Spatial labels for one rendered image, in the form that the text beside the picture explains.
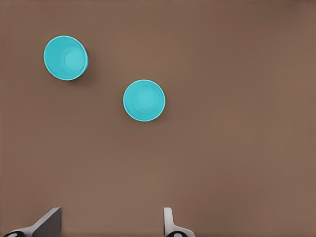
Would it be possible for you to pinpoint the turquoise blue bowl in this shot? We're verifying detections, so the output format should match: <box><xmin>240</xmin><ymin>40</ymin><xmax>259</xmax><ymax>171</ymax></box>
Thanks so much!
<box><xmin>43</xmin><ymin>35</ymin><xmax>89</xmax><ymax>81</ymax></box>
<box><xmin>122</xmin><ymin>79</ymin><xmax>166</xmax><ymax>122</ymax></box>

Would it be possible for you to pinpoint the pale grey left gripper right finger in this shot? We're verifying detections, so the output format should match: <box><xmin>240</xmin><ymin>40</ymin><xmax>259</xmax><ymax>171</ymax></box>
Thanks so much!
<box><xmin>163</xmin><ymin>207</ymin><xmax>196</xmax><ymax>237</ymax></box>

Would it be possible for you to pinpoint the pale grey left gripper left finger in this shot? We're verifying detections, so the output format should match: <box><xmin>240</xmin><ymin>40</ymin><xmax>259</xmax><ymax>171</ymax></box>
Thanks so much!
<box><xmin>1</xmin><ymin>207</ymin><xmax>62</xmax><ymax>237</ymax></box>

